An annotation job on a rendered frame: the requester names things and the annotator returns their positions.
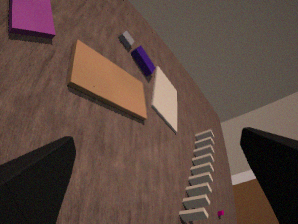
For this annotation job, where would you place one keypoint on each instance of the orange flat rectangular slab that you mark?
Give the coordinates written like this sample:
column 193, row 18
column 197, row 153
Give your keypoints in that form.
column 91, row 73

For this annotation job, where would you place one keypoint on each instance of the beige flat bar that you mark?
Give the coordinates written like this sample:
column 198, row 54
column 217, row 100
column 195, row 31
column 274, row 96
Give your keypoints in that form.
column 165, row 99

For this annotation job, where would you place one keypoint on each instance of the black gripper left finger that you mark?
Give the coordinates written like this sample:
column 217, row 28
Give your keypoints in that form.
column 32, row 187

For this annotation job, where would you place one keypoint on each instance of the beige domino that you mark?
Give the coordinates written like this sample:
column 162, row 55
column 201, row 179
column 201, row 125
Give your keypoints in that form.
column 200, row 179
column 201, row 143
column 204, row 135
column 197, row 190
column 196, row 202
column 194, row 214
column 202, row 168
column 203, row 159
column 204, row 150

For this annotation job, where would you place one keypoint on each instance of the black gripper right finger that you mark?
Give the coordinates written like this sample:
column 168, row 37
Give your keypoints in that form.
column 274, row 162

